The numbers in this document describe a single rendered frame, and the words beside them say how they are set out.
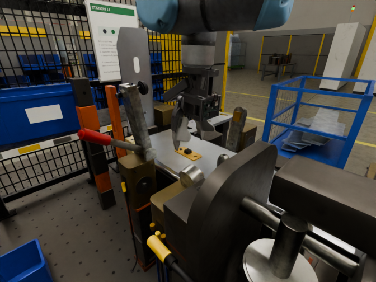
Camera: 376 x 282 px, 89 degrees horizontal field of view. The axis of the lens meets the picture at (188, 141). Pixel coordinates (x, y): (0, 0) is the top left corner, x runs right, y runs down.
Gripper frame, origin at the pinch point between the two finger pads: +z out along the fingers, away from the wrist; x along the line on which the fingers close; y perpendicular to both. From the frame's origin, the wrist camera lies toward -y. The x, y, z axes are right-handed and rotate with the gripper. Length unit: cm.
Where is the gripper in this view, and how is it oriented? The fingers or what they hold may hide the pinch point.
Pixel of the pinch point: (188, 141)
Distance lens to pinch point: 54.4
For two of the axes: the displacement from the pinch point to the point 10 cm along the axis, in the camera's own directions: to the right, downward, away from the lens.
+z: -0.3, 9.0, 4.4
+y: 6.9, 3.4, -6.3
